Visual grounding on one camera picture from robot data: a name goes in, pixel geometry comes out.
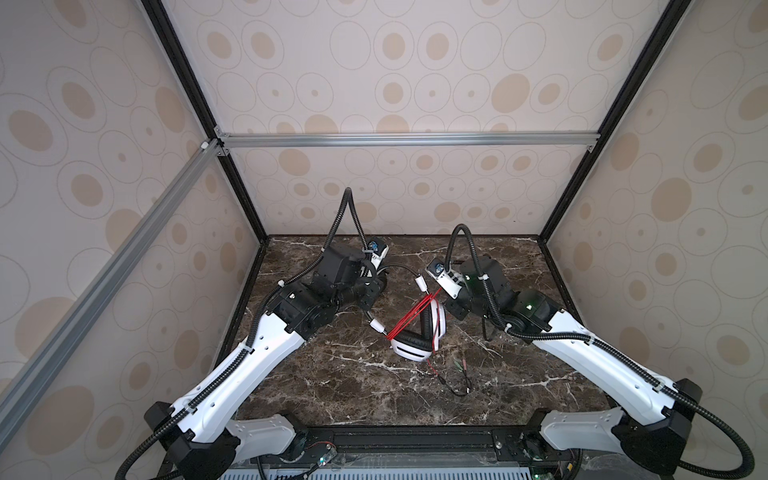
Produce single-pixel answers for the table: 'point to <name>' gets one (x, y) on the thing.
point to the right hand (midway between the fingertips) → (448, 282)
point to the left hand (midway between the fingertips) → (383, 274)
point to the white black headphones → (410, 346)
